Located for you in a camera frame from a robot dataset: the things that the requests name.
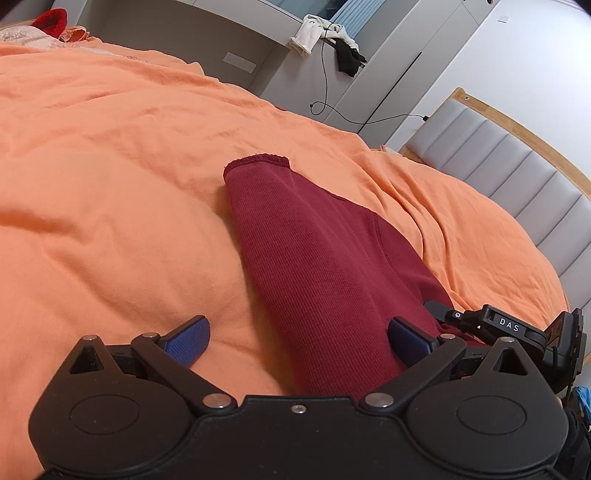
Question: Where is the black power cable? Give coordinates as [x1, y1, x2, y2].
[308, 27, 431, 127]

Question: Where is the grey padded headboard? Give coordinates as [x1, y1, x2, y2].
[400, 88, 591, 310]

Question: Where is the orange bed cover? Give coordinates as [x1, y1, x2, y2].
[1, 40, 568, 479]

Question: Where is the right light blue curtain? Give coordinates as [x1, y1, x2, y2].
[331, 0, 385, 32]

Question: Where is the white cloth on sill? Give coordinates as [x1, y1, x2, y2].
[288, 14, 360, 56]

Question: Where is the bright red cloth item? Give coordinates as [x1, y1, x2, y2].
[32, 8, 68, 38]

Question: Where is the white wall socket plate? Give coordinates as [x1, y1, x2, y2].
[222, 52, 256, 74]

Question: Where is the dark red long-sleeve garment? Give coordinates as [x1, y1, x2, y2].
[222, 153, 486, 399]

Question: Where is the black cloth on sill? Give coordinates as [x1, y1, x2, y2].
[335, 39, 367, 77]

